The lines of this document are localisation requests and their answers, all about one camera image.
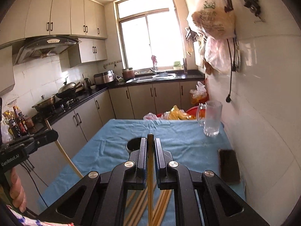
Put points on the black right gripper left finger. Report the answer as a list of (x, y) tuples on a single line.
[(100, 198)]

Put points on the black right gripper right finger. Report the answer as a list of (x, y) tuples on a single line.
[(201, 198)]

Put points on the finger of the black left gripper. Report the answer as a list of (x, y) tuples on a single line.
[(43, 138)]

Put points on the dark grey utensil holder cup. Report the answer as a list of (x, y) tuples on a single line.
[(133, 144)]

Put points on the upper kitchen cabinets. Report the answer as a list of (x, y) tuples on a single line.
[(34, 18)]

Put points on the kitchen window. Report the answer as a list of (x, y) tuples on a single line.
[(150, 34)]

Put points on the person's left hand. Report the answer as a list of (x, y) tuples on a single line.
[(17, 192)]

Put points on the dark sauce bottle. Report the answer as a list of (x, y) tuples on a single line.
[(19, 122)]

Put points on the steel pot on stove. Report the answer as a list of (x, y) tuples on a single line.
[(44, 102)]

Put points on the black smartphone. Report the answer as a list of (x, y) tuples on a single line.
[(228, 167)]

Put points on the blue table cloth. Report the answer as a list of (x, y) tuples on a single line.
[(107, 148)]

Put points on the black wok with lid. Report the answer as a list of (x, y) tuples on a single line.
[(68, 89)]

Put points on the black electric kettle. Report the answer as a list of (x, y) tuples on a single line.
[(87, 84)]

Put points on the clear glass beer mug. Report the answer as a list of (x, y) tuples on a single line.
[(208, 116)]

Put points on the silver rice cooker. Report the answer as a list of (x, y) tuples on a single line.
[(104, 78)]

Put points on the range hood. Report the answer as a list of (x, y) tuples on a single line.
[(42, 47)]

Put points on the red plastic basin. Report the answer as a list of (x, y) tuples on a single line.
[(191, 111)]

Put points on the yellow plastic bag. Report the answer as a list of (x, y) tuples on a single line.
[(177, 114)]

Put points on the brown clay pot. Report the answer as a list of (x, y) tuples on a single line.
[(128, 74)]

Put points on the pink hanging plastic bag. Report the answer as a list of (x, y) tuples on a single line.
[(218, 54)]

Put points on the hanging plastic bag with goods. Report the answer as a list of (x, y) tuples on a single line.
[(212, 18)]

